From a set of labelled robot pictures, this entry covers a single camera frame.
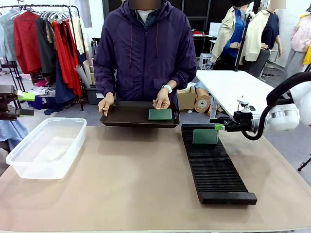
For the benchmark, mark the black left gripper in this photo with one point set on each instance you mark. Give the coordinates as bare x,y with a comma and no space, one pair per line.
7,102

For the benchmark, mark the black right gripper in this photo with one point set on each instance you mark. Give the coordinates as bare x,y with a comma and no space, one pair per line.
243,122

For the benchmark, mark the green PCB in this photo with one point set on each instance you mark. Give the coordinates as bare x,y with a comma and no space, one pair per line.
205,136
160,114

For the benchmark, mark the dark brown tray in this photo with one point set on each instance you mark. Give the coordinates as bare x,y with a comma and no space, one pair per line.
126,116

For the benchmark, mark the person's left forearm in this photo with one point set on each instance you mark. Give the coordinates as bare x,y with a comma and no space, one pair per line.
182,75

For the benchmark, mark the person's right forearm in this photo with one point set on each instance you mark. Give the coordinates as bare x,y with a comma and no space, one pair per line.
104,77

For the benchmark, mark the person's left hand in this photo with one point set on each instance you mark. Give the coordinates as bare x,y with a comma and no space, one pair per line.
163,100

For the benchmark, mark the person's right hand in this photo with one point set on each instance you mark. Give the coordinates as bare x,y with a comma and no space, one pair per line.
107,103

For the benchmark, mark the lying mannequin torso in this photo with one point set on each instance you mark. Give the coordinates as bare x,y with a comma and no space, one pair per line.
202,103

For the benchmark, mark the navy hanging garment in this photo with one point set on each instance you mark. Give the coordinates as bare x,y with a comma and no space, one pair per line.
62,89

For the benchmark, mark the white table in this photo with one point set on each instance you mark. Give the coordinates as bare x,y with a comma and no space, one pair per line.
230,85

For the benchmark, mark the open cardboard box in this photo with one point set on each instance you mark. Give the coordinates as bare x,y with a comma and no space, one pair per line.
185,100

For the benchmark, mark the clear plastic storage box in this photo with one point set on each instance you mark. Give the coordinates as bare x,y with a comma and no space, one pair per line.
46,150

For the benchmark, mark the black slotted PCB rack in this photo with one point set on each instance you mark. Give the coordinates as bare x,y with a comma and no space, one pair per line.
218,174

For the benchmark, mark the dark grey hanging garment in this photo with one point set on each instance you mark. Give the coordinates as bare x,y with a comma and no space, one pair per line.
45,48

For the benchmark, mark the red hanging jacket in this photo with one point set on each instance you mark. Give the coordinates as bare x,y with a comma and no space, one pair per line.
26,43

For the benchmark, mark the red hanging dress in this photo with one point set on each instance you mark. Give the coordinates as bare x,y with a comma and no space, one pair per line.
65,55

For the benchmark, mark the grey paper roll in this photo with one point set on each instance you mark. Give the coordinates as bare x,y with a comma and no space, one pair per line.
82,76

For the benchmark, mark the white plastic crate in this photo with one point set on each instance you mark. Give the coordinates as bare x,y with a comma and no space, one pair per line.
206,61

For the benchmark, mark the white wristwatch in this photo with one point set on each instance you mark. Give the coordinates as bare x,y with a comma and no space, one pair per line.
167,88

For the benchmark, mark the dark grey storage bin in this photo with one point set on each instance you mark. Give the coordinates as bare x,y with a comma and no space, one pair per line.
93,95

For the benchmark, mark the beige paper roll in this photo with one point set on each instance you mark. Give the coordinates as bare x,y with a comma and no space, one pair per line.
88,71

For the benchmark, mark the light grey hanging garment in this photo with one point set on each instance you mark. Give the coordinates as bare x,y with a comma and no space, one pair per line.
6,36

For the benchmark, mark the beige hanging garment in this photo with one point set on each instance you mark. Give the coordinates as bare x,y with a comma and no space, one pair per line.
77,34

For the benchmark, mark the black tripod pole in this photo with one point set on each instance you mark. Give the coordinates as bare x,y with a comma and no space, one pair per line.
244,38

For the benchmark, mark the black tripod leg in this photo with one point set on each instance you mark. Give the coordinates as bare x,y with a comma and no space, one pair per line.
305,165

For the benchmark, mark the mannequin in beige jacket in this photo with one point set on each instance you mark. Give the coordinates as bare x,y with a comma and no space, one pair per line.
230,29

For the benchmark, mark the mannequin in cream jacket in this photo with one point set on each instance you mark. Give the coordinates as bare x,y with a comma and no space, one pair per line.
267,36

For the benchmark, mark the mannequin in pink top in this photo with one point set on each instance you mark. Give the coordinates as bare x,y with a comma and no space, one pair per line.
297,53

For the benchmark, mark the person in purple jacket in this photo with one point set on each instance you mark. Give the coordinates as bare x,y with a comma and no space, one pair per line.
145,55

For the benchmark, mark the black clothes rack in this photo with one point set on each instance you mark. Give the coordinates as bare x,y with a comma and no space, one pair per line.
73,7

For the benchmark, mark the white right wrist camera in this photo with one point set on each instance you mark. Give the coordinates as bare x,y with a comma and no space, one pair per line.
244,106

